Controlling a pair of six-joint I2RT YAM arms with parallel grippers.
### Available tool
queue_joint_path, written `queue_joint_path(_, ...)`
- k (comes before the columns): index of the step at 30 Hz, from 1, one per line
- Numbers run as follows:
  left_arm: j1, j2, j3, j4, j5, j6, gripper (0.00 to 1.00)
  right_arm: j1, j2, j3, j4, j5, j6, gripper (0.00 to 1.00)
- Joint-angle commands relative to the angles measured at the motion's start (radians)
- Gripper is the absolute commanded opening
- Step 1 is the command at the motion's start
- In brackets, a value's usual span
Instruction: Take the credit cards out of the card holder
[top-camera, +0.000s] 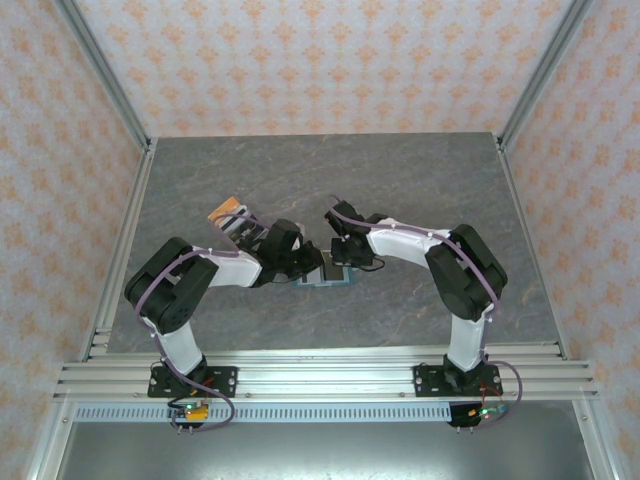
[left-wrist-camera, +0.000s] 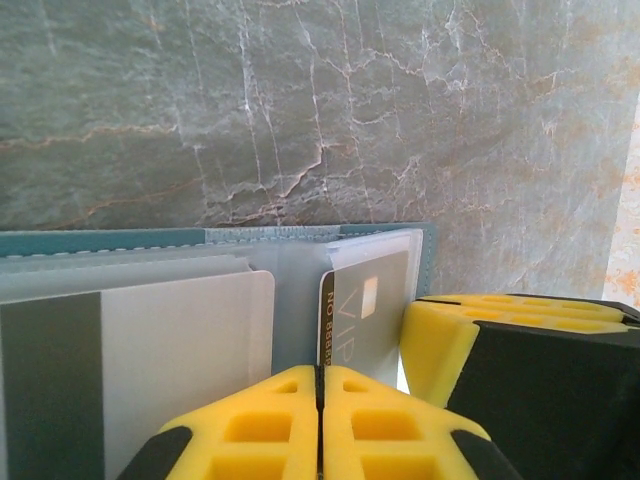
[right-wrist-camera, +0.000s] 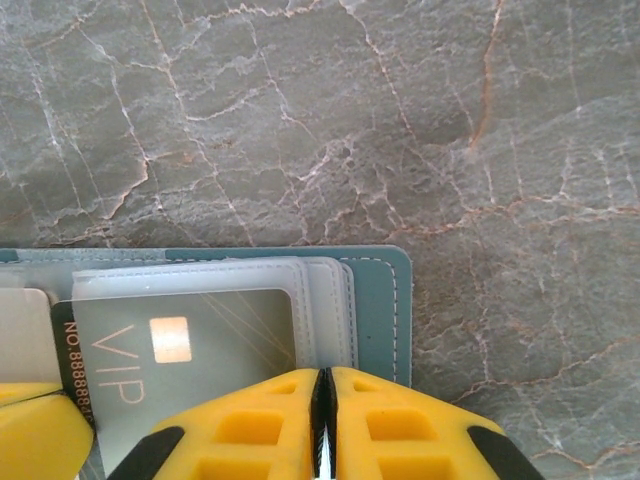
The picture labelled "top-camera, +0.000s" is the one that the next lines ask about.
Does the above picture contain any teal card holder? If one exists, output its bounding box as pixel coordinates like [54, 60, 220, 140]
[294, 252, 357, 290]

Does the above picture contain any silver mirror card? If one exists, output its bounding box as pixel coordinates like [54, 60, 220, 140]
[219, 213, 266, 242]

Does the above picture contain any orange card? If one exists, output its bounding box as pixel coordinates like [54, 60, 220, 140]
[207, 196, 247, 225]

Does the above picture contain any controller board with LEDs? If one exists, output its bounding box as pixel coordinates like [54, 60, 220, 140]
[167, 399, 211, 426]
[449, 402, 511, 429]

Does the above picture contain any steel sheet panel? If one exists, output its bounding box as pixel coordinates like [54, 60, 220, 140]
[54, 422, 591, 480]

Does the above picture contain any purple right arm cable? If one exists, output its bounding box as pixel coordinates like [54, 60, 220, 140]
[325, 194, 526, 430]

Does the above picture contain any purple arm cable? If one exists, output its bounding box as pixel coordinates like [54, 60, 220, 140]
[325, 194, 526, 430]
[133, 213, 275, 432]

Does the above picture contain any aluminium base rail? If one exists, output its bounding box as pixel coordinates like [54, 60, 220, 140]
[52, 349, 601, 401]

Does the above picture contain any aluminium table side rail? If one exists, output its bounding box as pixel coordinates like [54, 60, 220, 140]
[79, 138, 159, 362]
[494, 133, 571, 361]

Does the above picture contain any grey slotted cable duct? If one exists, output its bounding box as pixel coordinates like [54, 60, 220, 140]
[73, 403, 454, 424]

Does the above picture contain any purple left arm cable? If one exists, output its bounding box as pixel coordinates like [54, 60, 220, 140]
[133, 213, 275, 432]

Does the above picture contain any aluminium frame post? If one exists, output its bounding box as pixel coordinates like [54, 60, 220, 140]
[53, 0, 153, 154]
[497, 0, 596, 151]

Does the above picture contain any aluminium frame leg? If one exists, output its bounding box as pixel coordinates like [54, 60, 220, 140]
[572, 399, 621, 480]
[24, 399, 76, 480]

